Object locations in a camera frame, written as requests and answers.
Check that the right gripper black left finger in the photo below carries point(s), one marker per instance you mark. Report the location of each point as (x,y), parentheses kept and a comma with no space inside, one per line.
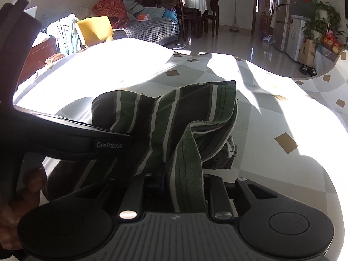
(143,194)

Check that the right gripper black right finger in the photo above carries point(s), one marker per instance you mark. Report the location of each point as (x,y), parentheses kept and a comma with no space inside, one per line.
(218,195)

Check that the green black striped garment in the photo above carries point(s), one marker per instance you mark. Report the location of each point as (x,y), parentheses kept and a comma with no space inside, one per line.
(180,133)

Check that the person's left hand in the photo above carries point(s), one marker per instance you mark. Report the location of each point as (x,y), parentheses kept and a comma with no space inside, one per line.
(12,212)

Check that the grey checkered table cover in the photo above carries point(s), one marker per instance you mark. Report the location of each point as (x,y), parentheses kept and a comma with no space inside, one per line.
(286,139)

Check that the black shoes pair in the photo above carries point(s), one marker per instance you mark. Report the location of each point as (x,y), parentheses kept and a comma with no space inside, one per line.
(306,70)

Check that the dark wooden cabinet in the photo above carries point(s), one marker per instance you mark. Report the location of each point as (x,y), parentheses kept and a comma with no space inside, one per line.
(36,58)

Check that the broom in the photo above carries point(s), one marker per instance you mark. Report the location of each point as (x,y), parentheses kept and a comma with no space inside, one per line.
(234,27)

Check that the cardboard box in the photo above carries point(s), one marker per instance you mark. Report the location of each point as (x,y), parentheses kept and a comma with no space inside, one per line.
(307,52)

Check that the checkered sofa bed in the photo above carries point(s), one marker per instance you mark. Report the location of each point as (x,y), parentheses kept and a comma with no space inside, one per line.
(158,30)

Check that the yellow chair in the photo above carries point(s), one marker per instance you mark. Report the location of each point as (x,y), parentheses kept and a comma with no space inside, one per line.
(94,30)

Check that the white teal hanging cloth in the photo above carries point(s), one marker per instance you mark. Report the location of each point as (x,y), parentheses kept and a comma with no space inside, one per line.
(65,34)

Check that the white small fridge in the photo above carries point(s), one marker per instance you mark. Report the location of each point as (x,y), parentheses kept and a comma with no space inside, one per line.
(295,36)

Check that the fruit pile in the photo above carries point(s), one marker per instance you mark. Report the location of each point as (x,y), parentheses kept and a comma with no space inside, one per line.
(331,42)

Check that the red patterned blanket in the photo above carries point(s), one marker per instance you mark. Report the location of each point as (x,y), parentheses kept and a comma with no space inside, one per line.
(115,11)

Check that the dark wooden dining chair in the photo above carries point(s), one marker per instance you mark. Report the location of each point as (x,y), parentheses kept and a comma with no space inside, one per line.
(213,16)

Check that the white clothed dining table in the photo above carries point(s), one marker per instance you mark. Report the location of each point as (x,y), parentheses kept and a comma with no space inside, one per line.
(199,5)

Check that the green potted plant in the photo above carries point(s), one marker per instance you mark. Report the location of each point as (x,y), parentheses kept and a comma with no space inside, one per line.
(326,20)

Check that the grey tall refrigerator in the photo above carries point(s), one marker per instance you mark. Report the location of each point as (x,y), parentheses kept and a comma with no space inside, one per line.
(284,9)

